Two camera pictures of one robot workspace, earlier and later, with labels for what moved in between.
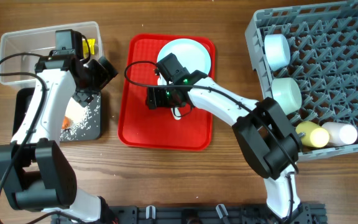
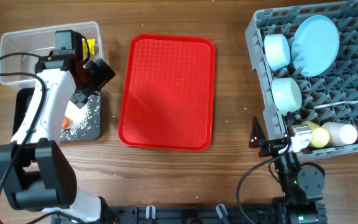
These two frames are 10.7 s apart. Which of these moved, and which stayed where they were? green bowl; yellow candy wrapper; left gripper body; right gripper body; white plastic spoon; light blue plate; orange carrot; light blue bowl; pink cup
Moved: light blue plate; right gripper body; white plastic spoon
Stayed: yellow candy wrapper; left gripper body; orange carrot; green bowl; light blue bowl; pink cup
